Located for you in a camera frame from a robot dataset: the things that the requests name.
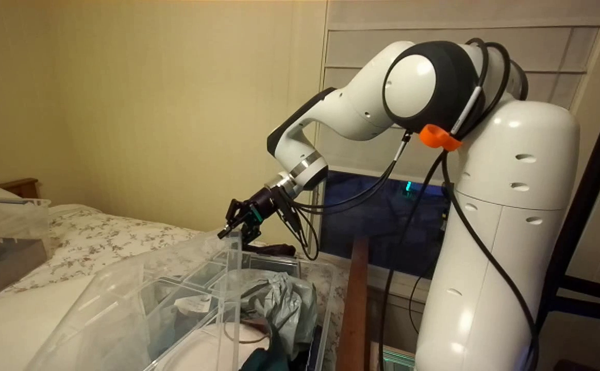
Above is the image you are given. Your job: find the large white pillow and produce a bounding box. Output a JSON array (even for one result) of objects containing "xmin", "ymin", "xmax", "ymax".
[{"xmin": 0, "ymin": 274, "xmax": 145, "ymax": 371}]

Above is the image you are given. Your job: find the black metal frame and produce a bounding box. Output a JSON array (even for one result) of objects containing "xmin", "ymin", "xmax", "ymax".
[{"xmin": 540, "ymin": 65, "xmax": 600, "ymax": 326}]

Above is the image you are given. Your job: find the bed with floral sheet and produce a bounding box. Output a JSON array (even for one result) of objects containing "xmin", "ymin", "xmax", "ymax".
[{"xmin": 0, "ymin": 181, "xmax": 220, "ymax": 371}]

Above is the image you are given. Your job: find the orange cable clip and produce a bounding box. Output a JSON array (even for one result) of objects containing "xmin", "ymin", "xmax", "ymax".
[{"xmin": 417, "ymin": 121, "xmax": 467, "ymax": 155}]

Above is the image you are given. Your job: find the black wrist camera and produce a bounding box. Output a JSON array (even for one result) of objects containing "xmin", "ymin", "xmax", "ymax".
[{"xmin": 239, "ymin": 220, "xmax": 299, "ymax": 261}]

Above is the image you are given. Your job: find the black hanging cable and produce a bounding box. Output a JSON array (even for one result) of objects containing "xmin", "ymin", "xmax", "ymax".
[
  {"xmin": 378, "ymin": 151, "xmax": 449, "ymax": 371},
  {"xmin": 439, "ymin": 152, "xmax": 544, "ymax": 371}
]

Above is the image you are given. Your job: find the dark teal cloth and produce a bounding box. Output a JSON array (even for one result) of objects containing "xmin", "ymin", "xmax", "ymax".
[{"xmin": 245, "ymin": 344, "xmax": 294, "ymax": 371}]

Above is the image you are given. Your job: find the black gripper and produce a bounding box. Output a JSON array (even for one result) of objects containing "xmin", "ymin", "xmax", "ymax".
[{"xmin": 216, "ymin": 172, "xmax": 302, "ymax": 241}]

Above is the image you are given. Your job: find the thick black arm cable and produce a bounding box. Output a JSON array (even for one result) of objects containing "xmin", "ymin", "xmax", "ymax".
[{"xmin": 291, "ymin": 131, "xmax": 414, "ymax": 217}]

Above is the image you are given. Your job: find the small clear plastic bin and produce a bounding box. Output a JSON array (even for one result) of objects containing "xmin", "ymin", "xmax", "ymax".
[{"xmin": 0, "ymin": 196, "xmax": 60, "ymax": 244}]

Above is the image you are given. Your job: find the clear plastic box lid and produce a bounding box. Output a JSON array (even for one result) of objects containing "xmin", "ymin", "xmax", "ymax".
[{"xmin": 27, "ymin": 232, "xmax": 248, "ymax": 371}]

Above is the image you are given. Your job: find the brown wooden post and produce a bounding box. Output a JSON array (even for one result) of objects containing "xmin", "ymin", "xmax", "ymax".
[{"xmin": 336, "ymin": 235, "xmax": 374, "ymax": 371}]

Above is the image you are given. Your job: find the teal box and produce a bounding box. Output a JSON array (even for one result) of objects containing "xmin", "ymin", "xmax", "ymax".
[{"xmin": 379, "ymin": 346, "xmax": 418, "ymax": 371}]

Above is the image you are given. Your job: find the clear plastic storage box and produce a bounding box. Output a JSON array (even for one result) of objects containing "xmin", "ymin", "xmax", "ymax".
[{"xmin": 140, "ymin": 247, "xmax": 340, "ymax": 371}]

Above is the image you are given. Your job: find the grey cloth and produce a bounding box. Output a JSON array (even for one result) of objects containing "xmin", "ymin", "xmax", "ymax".
[{"xmin": 238, "ymin": 268, "xmax": 323, "ymax": 360}]

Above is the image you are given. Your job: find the wooden headboard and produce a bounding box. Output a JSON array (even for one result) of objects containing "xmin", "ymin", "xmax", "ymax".
[{"xmin": 0, "ymin": 176, "xmax": 43, "ymax": 203}]

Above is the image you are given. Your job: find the thin black camera cable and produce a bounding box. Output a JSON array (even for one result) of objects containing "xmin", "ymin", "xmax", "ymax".
[{"xmin": 281, "ymin": 196, "xmax": 325, "ymax": 265}]

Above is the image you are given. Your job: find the white window blind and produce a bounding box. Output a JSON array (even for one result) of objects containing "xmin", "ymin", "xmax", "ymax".
[{"xmin": 320, "ymin": 0, "xmax": 600, "ymax": 190}]

